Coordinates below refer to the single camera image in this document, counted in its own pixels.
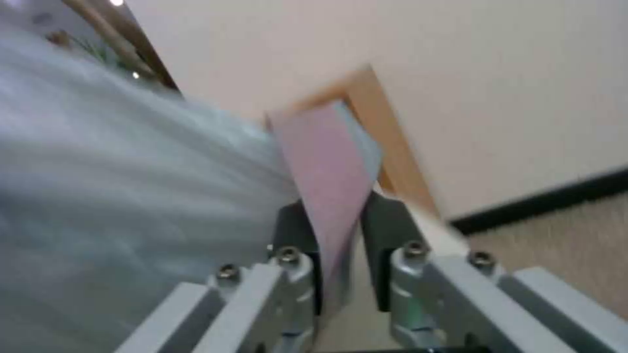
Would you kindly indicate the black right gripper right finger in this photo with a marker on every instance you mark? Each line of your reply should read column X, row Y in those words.
column 441, row 294

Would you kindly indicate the translucent grey garbage bag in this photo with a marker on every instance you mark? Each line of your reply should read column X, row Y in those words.
column 147, row 184

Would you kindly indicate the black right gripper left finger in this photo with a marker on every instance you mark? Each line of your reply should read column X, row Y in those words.
column 255, row 294

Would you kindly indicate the black skirting board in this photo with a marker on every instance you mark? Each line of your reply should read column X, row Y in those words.
column 539, row 206

